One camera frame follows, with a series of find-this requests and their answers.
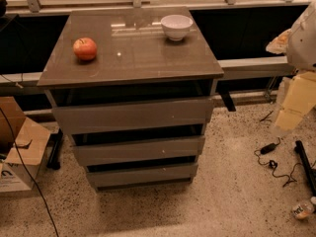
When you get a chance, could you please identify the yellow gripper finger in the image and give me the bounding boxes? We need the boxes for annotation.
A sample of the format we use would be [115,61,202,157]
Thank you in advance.
[273,72,316,136]
[266,29,291,54]

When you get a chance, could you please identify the grey top drawer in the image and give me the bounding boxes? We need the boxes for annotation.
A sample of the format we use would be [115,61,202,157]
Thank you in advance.
[52,98,212,134]

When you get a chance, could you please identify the grey drawer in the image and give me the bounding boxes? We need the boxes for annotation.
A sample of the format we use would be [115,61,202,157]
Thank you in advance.
[74,135,205,166]
[52,98,212,134]
[86,163,198,188]

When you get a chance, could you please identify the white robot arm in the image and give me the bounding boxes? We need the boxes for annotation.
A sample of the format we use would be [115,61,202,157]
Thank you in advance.
[266,1,316,137]

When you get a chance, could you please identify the grey drawer cabinet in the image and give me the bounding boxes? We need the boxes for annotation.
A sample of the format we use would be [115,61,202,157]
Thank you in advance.
[37,6,225,193]

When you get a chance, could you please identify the grey bottom drawer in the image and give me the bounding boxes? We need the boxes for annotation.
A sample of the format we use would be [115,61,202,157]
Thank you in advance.
[86,163,198,188]

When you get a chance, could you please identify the grey middle drawer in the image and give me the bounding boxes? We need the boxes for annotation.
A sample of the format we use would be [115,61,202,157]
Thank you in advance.
[74,135,205,166]

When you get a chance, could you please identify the black bar on floor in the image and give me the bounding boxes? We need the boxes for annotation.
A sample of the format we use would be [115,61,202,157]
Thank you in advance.
[294,140,316,197]

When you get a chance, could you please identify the white ceramic bowl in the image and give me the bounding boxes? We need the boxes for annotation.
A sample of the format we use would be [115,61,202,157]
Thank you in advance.
[161,15,193,40]

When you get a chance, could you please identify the plastic bottle on floor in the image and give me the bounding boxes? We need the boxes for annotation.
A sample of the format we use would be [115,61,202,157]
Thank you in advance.
[292,197,316,220]

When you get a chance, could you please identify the red apple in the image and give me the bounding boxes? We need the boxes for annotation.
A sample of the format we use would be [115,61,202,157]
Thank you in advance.
[73,38,97,61]

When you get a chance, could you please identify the black stand foot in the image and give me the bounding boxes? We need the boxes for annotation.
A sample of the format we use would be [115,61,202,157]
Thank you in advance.
[46,129,63,170]

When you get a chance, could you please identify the brown cardboard box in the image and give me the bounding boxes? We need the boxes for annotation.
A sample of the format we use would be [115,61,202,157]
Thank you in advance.
[0,97,50,193]

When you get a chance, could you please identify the black power adapter cable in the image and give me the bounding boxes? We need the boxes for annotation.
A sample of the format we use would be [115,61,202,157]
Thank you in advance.
[253,110,303,189]

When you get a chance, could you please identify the black cable on left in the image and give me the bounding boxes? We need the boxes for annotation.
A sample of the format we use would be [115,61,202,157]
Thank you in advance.
[0,106,60,237]

